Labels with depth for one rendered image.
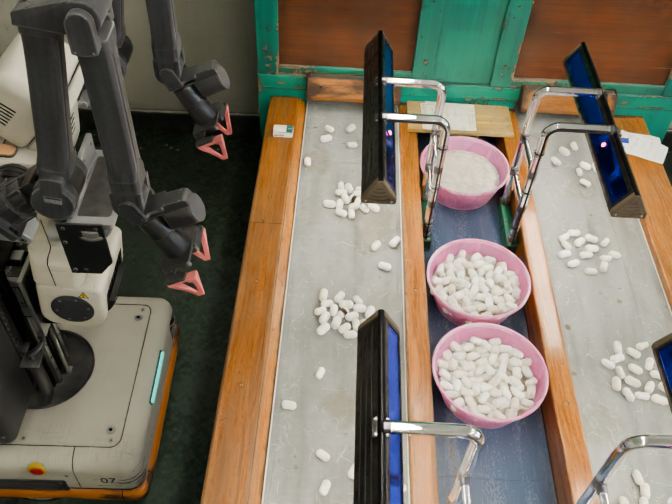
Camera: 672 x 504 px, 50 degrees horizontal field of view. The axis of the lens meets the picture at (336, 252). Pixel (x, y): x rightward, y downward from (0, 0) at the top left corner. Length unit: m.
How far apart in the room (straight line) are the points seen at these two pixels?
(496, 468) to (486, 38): 1.27
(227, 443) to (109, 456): 0.65
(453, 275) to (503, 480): 0.54
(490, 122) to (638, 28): 0.50
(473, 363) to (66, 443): 1.16
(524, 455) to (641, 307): 0.52
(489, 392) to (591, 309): 0.39
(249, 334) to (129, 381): 0.65
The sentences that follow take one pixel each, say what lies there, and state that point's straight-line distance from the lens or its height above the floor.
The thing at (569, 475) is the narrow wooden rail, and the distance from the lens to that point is 1.62.
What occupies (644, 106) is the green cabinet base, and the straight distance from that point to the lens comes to 2.56.
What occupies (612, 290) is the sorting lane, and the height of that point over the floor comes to 0.74.
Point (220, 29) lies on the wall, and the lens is 3.17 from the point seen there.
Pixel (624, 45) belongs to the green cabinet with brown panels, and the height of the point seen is 1.01.
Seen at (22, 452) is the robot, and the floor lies 0.28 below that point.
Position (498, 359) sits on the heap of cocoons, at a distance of 1.76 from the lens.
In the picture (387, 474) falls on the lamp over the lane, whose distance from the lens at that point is 1.16.
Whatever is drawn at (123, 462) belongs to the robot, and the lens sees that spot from 2.15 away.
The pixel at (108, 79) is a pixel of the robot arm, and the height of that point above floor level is 1.49.
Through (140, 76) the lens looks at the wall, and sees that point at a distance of 3.37.
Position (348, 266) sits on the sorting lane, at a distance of 1.87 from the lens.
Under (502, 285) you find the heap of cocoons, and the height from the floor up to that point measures 0.73.
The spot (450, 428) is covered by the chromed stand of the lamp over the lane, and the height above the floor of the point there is 1.12.
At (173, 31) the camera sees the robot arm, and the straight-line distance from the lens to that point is 1.65.
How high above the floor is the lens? 2.15
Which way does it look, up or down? 48 degrees down
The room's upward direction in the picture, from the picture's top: 3 degrees clockwise
